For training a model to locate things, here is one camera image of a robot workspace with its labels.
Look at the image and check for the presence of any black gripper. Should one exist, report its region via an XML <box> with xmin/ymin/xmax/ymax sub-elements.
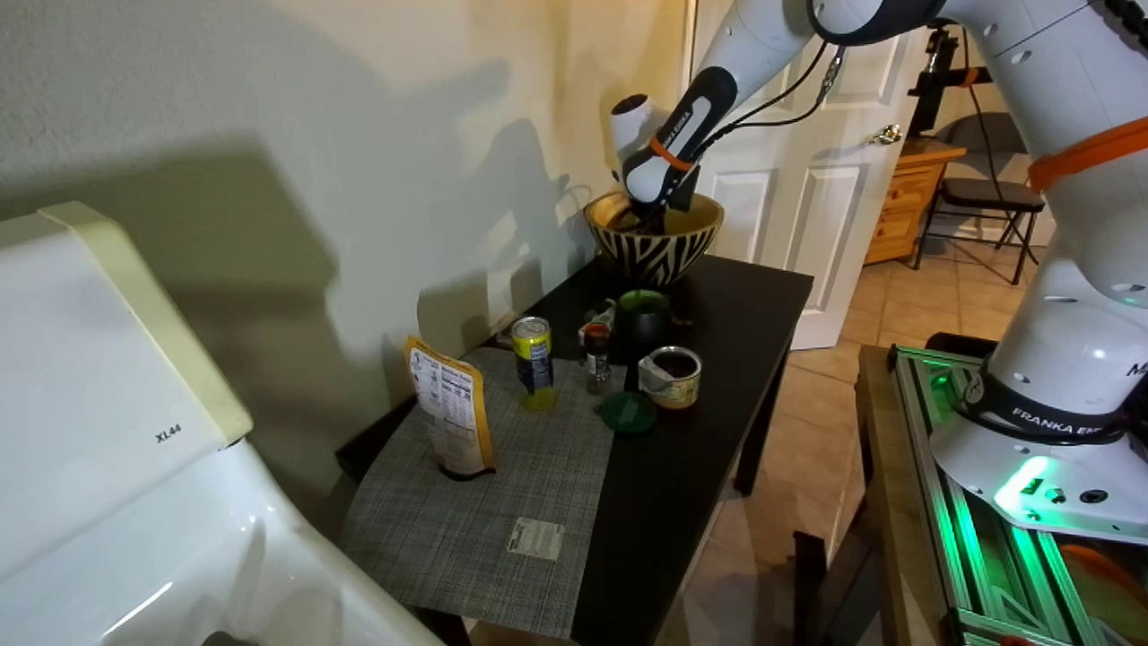
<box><xmin>623</xmin><ymin>165</ymin><xmax>703</xmax><ymax>235</ymax></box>

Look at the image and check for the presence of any zebra pattern wooden bowl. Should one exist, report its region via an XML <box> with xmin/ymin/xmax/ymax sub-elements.
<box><xmin>581</xmin><ymin>184</ymin><xmax>728</xmax><ymax>288</ymax></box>

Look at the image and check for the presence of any green glass goblet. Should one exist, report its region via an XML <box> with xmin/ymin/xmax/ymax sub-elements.
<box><xmin>597</xmin><ymin>288</ymin><xmax>677</xmax><ymax>436</ymax></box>

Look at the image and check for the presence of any small red capped bottle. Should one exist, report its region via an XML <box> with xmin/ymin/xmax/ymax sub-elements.
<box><xmin>578</xmin><ymin>317</ymin><xmax>618</xmax><ymax>399</ymax></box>

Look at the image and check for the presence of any white panel door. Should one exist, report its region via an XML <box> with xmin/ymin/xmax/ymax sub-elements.
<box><xmin>675</xmin><ymin>0</ymin><xmax>948</xmax><ymax>356</ymax></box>

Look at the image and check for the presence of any wooden dresser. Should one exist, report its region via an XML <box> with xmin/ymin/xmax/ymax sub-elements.
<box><xmin>862</xmin><ymin>141</ymin><xmax>969</xmax><ymax>269</ymax></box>

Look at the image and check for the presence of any black side table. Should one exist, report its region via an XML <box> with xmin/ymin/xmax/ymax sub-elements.
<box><xmin>335</xmin><ymin>250</ymin><xmax>818</xmax><ymax>646</ymax></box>

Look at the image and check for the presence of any grey woven placemat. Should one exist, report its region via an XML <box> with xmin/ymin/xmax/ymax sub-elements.
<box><xmin>342</xmin><ymin>339</ymin><xmax>623</xmax><ymax>643</ymax></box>

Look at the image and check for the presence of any grey folding chair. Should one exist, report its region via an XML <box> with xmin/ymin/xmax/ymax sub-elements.
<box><xmin>925</xmin><ymin>148</ymin><xmax>1053</xmax><ymax>288</ymax></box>

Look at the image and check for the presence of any white gas stove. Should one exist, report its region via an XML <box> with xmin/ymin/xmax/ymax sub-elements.
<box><xmin>0</xmin><ymin>198</ymin><xmax>446</xmax><ymax>646</ymax></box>

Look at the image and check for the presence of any small orange cable tie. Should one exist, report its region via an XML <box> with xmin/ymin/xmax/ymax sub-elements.
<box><xmin>648</xmin><ymin>141</ymin><xmax>695</xmax><ymax>172</ymax></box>

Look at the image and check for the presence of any black camera tripod boom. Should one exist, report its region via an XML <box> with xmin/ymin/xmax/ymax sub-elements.
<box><xmin>903</xmin><ymin>16</ymin><xmax>998</xmax><ymax>143</ymax></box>

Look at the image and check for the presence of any aluminium rail robot table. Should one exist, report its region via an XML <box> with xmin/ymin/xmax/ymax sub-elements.
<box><xmin>856</xmin><ymin>339</ymin><xmax>1148</xmax><ymax>646</ymax></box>

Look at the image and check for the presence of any black stand post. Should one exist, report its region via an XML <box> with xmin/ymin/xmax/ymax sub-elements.
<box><xmin>785</xmin><ymin>526</ymin><xmax>831</xmax><ymax>646</ymax></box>

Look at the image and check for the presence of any wide orange arm strap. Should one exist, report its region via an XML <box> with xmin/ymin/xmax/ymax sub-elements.
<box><xmin>1031</xmin><ymin>116</ymin><xmax>1148</xmax><ymax>194</ymax></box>

